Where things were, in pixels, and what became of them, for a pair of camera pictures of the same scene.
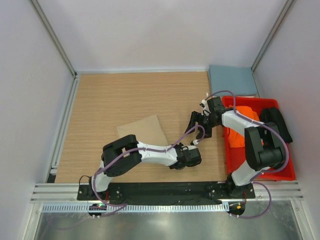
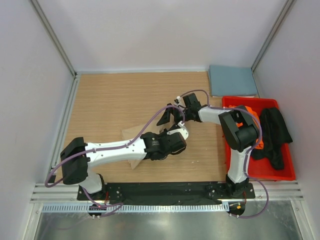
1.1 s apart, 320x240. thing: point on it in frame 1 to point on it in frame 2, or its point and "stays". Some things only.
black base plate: x=172 y=190 stays
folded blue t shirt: x=238 y=80 stays
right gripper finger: x=208 y=132 to x=177 y=119
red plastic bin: x=235 y=156 stays
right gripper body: x=208 y=120 to x=187 y=116
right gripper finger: x=195 y=117 to x=166 y=117
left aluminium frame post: x=52 y=33 stays
